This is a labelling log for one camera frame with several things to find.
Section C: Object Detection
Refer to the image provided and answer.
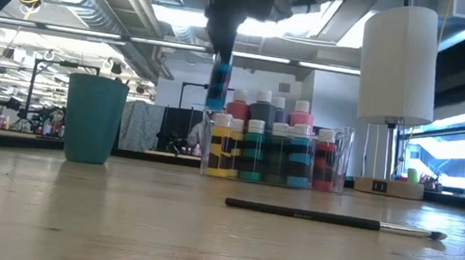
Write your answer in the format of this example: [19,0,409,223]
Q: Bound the black aluminium table frame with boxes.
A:
[422,189,465,213]

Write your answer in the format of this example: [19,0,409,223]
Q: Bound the small lemon yellow paint bottle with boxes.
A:
[205,112,235,179]

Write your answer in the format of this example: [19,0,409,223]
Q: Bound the small golden yellow paint bottle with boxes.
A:
[225,118,246,179]

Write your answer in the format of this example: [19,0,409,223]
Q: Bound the small coral red paint bottle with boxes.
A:
[311,127,341,193]

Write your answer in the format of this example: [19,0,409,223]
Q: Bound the tall grey paint bottle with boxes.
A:
[247,88,281,125]

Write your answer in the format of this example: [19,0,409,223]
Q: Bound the small teal green paint bottle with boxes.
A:
[239,119,268,183]

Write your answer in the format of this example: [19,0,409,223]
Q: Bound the black background partition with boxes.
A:
[156,104,206,157]

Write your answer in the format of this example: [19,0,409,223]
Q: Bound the dark green paint bottle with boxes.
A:
[263,121,292,186]

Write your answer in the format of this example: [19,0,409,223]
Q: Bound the thin black paintbrush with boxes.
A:
[222,197,450,244]

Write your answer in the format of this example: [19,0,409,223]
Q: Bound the cerulean blue paint bottle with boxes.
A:
[204,60,233,112]

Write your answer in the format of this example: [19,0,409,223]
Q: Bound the small blue paint bottle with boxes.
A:
[284,122,316,190]

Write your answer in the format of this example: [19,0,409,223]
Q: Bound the teal plastic cup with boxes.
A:
[59,71,131,168]

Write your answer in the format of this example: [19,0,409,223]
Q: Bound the clear plastic tray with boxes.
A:
[196,108,357,195]

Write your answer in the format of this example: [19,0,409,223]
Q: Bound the table lamp white shade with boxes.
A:
[345,0,446,202]

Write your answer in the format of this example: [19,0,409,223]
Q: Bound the tall light pink paint bottle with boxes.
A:
[288,99,317,129]

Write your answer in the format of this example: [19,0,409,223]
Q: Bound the small green container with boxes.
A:
[406,166,422,186]

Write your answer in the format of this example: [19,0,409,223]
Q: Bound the person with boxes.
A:
[185,121,207,158]

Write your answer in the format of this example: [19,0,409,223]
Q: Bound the black background gantry frame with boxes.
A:
[177,79,212,114]

